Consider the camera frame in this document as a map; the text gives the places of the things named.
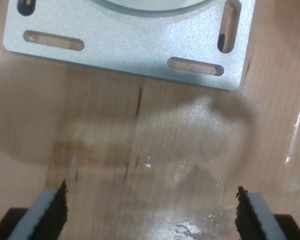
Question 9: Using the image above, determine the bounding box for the silver slotted mounting plate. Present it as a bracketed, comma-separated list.
[2, 0, 256, 91]

